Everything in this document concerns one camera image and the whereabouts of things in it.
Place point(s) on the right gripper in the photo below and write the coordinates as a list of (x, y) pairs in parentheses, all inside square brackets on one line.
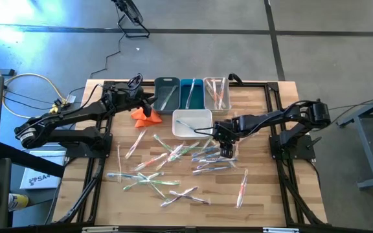
[(225, 131)]

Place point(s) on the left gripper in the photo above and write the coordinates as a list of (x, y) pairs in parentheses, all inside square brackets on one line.
[(138, 98)]

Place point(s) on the blue toothbrush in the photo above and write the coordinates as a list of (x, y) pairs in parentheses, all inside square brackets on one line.
[(210, 150), (205, 158), (212, 170), (123, 175), (185, 124)]

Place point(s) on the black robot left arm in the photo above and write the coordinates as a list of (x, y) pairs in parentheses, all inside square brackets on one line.
[(60, 118)]

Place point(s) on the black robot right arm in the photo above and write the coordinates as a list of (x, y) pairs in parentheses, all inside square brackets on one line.
[(270, 119)]

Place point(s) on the pile of wrapped toothbrushes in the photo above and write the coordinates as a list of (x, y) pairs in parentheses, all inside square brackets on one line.
[(206, 229)]

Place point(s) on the orange cloth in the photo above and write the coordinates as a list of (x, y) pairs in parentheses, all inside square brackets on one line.
[(141, 121)]

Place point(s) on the grey plastic bin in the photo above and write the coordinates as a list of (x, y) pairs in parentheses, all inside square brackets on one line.
[(160, 90)]

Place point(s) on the translucent cream plastic bin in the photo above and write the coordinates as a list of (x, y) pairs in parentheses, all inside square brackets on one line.
[(220, 111)]

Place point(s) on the teal plastic bin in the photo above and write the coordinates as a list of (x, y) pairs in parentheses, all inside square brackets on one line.
[(199, 97)]

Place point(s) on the white wrapped toothbrush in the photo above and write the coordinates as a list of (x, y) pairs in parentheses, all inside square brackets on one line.
[(119, 163)]

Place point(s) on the black clamp hook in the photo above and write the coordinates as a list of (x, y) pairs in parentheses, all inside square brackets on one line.
[(235, 77)]

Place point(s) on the black floor fan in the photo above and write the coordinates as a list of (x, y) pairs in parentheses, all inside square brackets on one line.
[(131, 13)]

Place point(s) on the white printed box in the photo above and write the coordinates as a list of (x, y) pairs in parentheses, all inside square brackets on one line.
[(42, 171)]

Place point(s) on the yellow can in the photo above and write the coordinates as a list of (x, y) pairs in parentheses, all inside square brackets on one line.
[(18, 202)]

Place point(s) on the aluminium bracket strip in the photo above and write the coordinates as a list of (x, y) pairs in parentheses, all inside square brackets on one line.
[(280, 230), (100, 229)]

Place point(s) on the grey metal table frame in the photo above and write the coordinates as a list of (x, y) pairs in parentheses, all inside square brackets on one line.
[(368, 145)]

